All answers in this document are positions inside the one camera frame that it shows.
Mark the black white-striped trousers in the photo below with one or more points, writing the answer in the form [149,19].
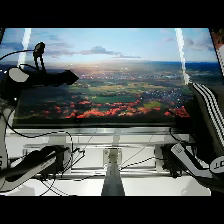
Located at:
[208,116]

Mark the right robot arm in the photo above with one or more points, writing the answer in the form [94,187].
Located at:
[191,161]

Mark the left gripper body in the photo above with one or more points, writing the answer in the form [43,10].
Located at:
[65,78]

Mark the silver frame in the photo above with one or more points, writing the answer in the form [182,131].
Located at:
[111,160]

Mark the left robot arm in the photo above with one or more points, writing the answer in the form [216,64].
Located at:
[15,81]

